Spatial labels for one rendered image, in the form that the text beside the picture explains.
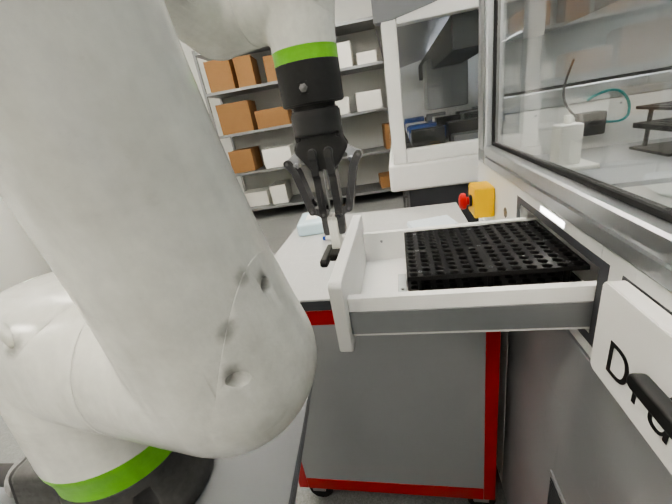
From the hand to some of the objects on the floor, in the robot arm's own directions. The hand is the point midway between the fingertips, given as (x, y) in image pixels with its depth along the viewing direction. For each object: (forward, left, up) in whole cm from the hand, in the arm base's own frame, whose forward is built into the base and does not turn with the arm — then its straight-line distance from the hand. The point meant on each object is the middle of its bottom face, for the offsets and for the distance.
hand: (336, 233), depth 58 cm
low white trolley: (+7, +43, -91) cm, 100 cm away
